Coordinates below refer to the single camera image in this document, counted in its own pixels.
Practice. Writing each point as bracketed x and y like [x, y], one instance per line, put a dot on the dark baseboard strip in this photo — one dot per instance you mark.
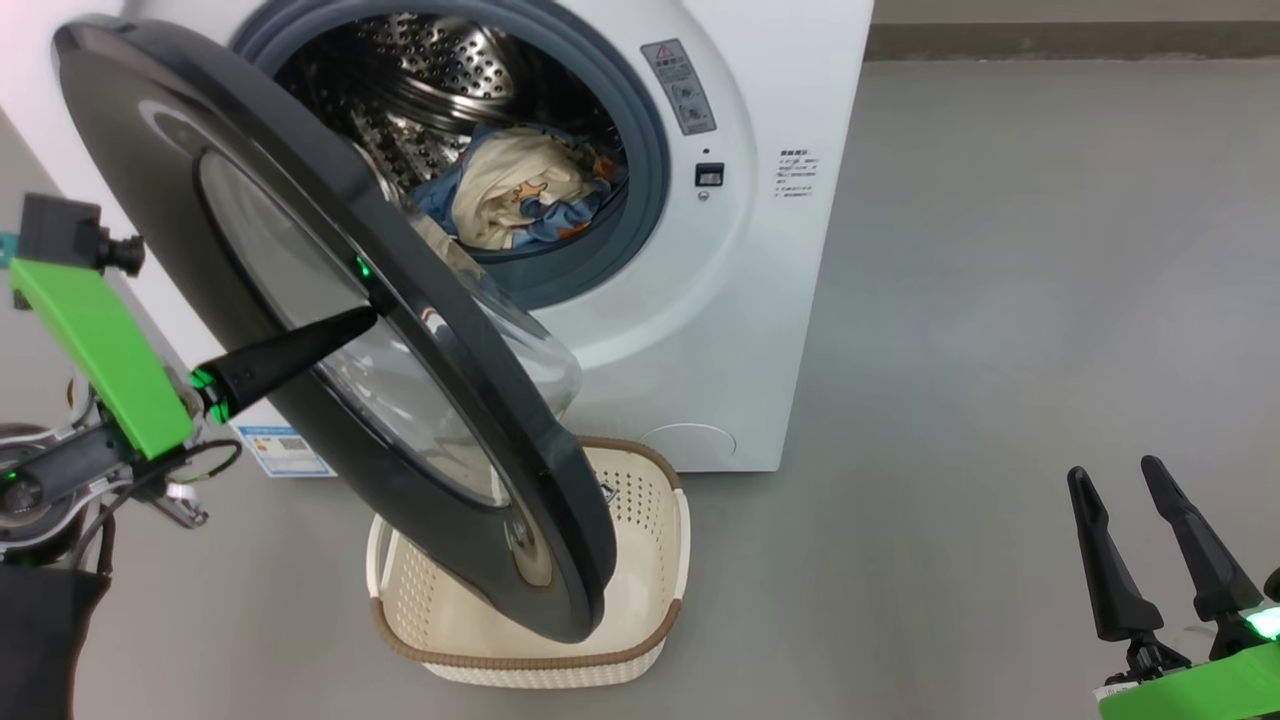
[1070, 40]

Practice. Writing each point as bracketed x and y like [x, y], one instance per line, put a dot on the dark round washing machine door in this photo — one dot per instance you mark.
[450, 400]

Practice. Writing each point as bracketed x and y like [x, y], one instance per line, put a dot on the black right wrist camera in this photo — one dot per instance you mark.
[1275, 585]

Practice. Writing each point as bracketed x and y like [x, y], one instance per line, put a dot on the cream perforated laundry basket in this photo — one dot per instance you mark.
[640, 560]

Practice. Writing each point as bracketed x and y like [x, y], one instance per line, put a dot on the beige cream cloth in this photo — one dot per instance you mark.
[500, 190]

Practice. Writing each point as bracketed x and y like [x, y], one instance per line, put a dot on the white front-load washing machine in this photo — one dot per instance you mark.
[780, 300]

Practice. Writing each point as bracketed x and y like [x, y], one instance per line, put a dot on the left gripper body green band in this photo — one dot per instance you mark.
[100, 350]

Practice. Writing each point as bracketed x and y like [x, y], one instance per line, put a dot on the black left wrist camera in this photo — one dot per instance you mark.
[60, 232]

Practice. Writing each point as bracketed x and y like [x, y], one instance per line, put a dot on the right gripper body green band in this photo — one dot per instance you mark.
[1200, 695]

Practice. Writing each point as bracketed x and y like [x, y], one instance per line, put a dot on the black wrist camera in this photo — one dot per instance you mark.
[1275, 585]
[60, 232]

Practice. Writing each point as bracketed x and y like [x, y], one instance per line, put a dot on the blue white energy label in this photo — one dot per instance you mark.
[285, 452]

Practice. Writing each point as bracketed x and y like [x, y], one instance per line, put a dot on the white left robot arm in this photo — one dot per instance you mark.
[50, 470]

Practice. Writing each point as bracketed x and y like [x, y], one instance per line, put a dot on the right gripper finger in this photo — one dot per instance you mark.
[1115, 580]
[1215, 570]

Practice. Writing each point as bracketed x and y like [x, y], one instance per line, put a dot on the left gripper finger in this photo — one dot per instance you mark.
[270, 365]

